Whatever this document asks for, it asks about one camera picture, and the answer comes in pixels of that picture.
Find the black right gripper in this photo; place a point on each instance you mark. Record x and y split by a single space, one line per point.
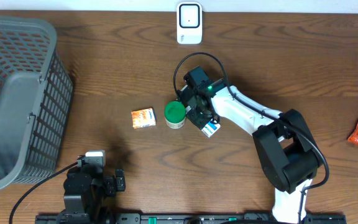
199 122

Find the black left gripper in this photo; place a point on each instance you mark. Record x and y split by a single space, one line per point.
110 189

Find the green lid jar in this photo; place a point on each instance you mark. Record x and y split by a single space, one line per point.
175 114

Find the white Panadol medicine box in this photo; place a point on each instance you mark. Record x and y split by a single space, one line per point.
211 129

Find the orange snack packet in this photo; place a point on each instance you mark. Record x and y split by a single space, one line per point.
143 118

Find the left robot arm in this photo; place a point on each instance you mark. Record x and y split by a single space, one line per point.
86 188

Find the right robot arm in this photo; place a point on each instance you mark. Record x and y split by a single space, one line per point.
284 144

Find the white barcode scanner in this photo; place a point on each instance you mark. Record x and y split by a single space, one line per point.
189 23

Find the grey plastic basket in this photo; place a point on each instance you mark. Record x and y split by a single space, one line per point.
36 92

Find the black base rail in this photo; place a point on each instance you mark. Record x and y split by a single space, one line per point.
259 217

